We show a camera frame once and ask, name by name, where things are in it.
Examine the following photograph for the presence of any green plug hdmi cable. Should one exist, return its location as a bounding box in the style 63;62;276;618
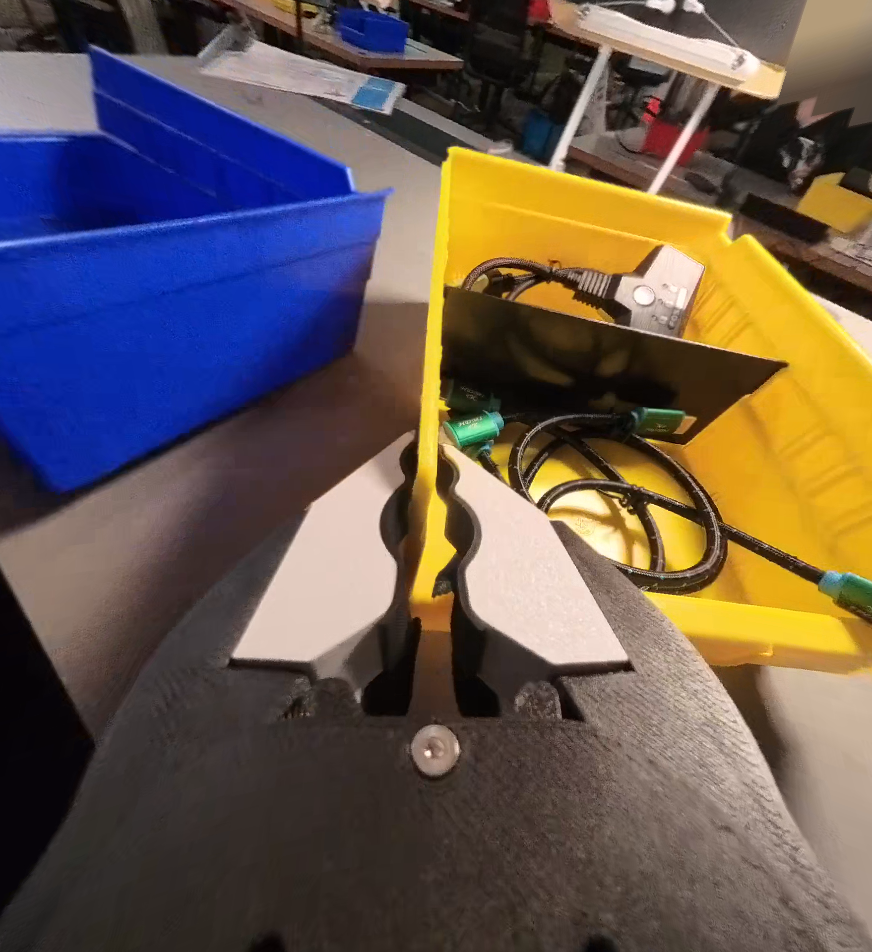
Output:
442;375;528;484
514;405;872;647

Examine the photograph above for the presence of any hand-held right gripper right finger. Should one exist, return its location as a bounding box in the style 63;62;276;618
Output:
436;442;632;700

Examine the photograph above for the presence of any blue plastic bin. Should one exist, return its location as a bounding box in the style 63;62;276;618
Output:
0;45;396;495

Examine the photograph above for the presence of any white desk lamp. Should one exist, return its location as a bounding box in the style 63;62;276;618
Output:
546;0;788;196

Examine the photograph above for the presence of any black divider panel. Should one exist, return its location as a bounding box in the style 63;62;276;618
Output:
439;286;790;447

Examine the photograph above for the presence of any small yellow bin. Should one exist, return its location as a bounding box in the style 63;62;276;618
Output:
797;171;872;238

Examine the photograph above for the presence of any yellow plastic bin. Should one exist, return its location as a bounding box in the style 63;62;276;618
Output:
406;145;872;674

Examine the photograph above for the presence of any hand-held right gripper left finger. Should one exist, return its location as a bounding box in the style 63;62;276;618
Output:
230;430;421;696

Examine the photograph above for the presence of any small blue bin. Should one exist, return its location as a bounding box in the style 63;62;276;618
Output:
334;7;412;55

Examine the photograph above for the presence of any black braided switch cable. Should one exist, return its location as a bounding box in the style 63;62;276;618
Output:
460;255;634;307

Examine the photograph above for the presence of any black hdmi switch box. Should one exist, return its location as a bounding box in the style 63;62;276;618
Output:
615;244;707;339

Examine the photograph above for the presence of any red box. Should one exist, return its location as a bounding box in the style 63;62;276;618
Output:
640;118;711;161

